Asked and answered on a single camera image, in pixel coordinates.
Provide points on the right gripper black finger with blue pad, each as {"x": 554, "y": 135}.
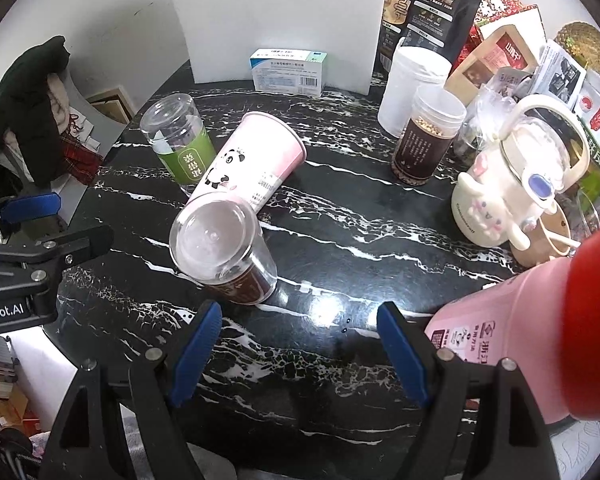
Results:
{"x": 510, "y": 441}
{"x": 88, "y": 440}
{"x": 16, "y": 210}

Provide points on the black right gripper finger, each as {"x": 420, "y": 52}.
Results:
{"x": 68, "y": 249}

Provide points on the clear jar brown label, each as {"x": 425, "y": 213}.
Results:
{"x": 217, "y": 241}

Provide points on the pink panda paper cup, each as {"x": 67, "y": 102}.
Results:
{"x": 255, "y": 160}

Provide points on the dark clothes pile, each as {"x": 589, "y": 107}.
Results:
{"x": 25, "y": 110}

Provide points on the large pink red-lid jar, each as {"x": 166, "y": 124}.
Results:
{"x": 547, "y": 320}

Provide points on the clear jar green label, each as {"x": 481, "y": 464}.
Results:
{"x": 176, "y": 133}

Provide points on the cream cartoon kettle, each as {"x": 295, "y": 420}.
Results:
{"x": 517, "y": 176}

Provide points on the white blue medicine box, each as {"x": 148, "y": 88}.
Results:
{"x": 288, "y": 71}

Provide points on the dark label jar with beans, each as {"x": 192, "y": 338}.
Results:
{"x": 436, "y": 117}

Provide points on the white foam board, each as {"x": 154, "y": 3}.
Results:
{"x": 221, "y": 35}

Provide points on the white plastic container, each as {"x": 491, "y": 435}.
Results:
{"x": 410, "y": 67}

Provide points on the kraft window snack bag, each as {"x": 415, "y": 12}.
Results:
{"x": 503, "y": 48}

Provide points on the woven gold basket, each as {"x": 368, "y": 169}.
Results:
{"x": 582, "y": 41}

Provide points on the red patterned gift box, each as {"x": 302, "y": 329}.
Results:
{"x": 492, "y": 14}

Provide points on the black snack pouch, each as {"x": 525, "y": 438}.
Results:
{"x": 441, "y": 26}

